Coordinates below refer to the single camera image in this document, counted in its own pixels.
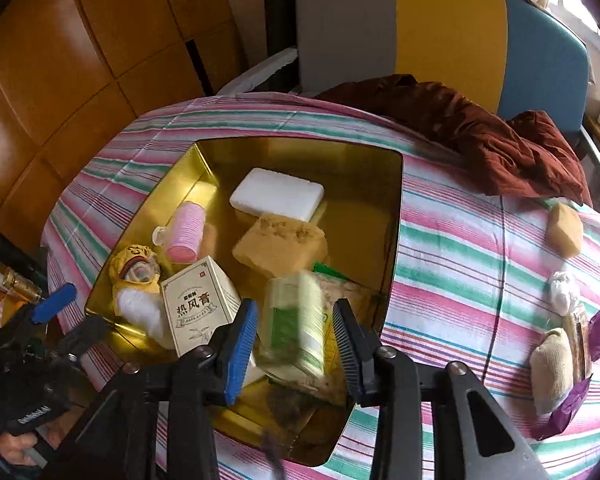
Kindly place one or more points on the cream printed box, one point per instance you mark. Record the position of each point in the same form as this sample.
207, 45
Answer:
200, 305

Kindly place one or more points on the pink plastic cup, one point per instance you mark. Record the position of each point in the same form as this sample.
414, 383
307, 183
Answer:
185, 232

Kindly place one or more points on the gold tin box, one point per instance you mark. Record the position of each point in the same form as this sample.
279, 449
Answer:
360, 200

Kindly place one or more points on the small yellow sponge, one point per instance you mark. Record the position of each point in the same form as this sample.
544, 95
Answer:
565, 230

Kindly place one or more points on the person's left hand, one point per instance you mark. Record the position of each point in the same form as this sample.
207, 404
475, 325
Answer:
17, 447

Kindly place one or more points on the white foam block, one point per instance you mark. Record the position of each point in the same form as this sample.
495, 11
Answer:
275, 195

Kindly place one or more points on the yellow figure toy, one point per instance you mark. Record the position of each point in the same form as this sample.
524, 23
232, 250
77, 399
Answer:
130, 265

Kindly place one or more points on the green and white packet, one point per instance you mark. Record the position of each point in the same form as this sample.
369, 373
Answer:
290, 325

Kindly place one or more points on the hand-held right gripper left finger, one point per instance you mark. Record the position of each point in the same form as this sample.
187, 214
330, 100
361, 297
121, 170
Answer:
240, 355

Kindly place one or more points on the wooden wardrobe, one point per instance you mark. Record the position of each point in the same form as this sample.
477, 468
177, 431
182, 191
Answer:
80, 60

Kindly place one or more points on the white ball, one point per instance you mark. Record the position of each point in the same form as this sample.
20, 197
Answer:
564, 292

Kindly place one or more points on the white bed frame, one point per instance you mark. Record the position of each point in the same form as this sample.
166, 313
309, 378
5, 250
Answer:
260, 72

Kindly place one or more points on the black rolled mat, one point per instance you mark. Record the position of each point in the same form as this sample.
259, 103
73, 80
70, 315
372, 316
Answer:
280, 20

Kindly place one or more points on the cream fabric pouch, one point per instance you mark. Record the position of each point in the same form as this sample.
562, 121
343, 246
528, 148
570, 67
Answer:
552, 375

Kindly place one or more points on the grey yellow blue headboard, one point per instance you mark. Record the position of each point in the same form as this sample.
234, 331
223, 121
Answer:
450, 35

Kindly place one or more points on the brown garment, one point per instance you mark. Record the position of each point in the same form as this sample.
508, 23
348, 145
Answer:
480, 135

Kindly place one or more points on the gold glass bottle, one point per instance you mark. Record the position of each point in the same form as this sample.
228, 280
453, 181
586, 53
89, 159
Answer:
10, 280

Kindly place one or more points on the window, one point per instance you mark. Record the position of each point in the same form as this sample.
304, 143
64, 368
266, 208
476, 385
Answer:
570, 5

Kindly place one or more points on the large yellow sponge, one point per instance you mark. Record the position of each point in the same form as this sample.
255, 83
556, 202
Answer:
280, 245

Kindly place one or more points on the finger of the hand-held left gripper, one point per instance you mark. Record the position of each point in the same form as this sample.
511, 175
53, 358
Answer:
87, 337
55, 302

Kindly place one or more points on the purple packet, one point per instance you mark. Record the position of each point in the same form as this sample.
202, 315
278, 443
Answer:
597, 335

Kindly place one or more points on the black tube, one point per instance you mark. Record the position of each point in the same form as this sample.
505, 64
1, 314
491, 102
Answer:
10, 250

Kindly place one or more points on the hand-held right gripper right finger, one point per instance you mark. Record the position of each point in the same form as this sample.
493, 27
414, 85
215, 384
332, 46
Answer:
352, 355

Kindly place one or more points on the clear green packet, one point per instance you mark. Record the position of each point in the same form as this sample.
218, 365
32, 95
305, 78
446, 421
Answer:
350, 292

